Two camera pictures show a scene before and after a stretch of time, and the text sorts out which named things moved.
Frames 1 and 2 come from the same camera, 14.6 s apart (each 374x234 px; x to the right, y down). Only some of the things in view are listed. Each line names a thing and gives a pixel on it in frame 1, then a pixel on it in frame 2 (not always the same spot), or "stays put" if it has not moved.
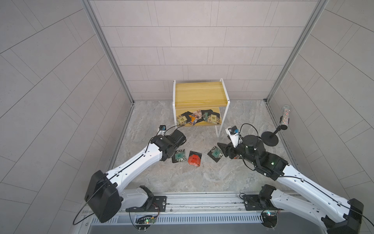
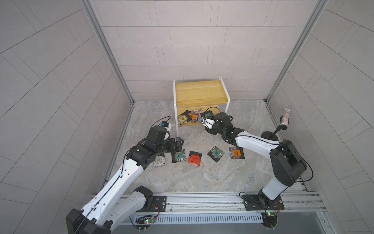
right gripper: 226,148 → 210,130
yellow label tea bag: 184,118 stays put
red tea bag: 194,158 stays put
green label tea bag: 215,153 stays put
